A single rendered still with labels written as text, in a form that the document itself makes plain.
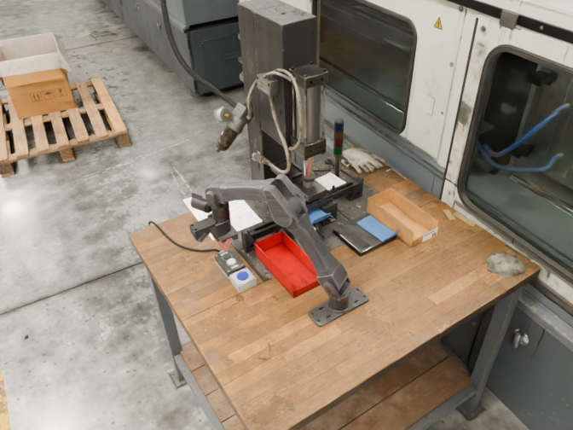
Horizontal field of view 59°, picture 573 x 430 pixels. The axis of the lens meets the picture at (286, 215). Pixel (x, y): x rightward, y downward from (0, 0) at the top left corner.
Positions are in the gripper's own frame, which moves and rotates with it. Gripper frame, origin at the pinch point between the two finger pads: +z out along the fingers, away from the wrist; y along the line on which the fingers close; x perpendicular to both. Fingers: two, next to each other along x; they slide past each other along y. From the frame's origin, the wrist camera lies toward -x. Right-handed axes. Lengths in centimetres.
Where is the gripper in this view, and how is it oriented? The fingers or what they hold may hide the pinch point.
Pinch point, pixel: (225, 248)
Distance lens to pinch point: 175.2
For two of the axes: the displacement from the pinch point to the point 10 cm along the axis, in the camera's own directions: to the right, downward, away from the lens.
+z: 0.1, 7.7, 6.4
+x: 8.4, -3.5, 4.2
